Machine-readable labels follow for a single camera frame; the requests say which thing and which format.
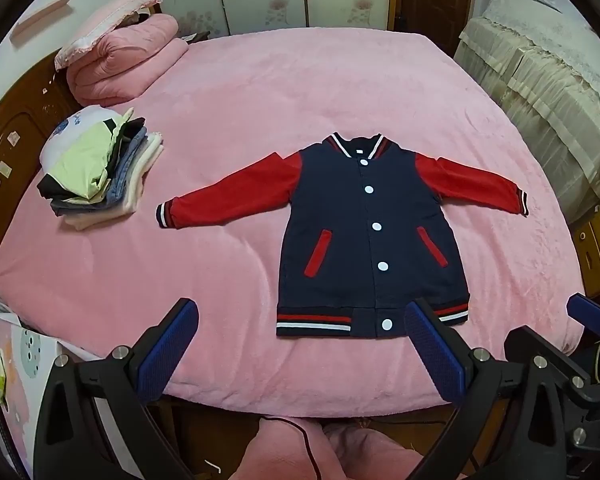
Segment folded pink quilt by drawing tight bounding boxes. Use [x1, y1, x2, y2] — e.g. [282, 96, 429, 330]
[66, 14, 188, 106]

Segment stack of folded clothes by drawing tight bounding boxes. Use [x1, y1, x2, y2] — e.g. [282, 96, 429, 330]
[36, 105, 163, 231]

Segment pink trousers of operator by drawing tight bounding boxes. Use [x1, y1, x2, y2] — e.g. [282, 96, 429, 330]
[232, 417, 422, 480]

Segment wooden drawer cabinet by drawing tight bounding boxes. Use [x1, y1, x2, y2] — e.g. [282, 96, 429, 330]
[571, 204, 600, 297]

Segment navy red varsity jacket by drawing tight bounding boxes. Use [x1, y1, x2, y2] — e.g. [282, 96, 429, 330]
[156, 133, 529, 339]

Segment pink lace-edged pillow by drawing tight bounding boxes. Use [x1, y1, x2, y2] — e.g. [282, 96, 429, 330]
[54, 0, 162, 72]

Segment black cable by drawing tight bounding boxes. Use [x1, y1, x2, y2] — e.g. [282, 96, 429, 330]
[258, 414, 326, 480]

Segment white patterned storage box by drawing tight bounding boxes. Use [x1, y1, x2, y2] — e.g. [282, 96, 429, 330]
[0, 299, 97, 474]

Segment brown wooden headboard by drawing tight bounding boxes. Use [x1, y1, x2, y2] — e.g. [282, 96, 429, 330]
[0, 53, 79, 245]

